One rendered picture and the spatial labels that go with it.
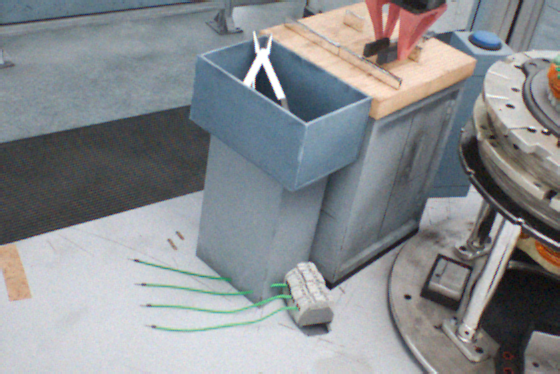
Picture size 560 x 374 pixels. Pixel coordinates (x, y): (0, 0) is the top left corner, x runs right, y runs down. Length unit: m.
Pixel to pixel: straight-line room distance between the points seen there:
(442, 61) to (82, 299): 0.52
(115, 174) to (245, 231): 1.54
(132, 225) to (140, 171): 1.40
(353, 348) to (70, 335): 0.32
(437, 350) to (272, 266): 0.22
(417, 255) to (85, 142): 1.67
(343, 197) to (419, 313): 0.18
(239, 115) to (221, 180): 0.11
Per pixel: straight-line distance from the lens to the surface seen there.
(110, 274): 0.98
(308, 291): 0.94
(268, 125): 0.80
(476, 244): 1.09
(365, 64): 0.88
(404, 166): 0.99
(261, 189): 0.86
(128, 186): 2.38
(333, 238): 0.96
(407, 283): 1.02
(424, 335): 0.96
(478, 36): 1.12
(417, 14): 0.84
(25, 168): 2.45
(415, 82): 0.89
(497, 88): 0.86
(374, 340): 0.96
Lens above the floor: 1.46
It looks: 32 degrees down
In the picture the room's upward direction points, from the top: 12 degrees clockwise
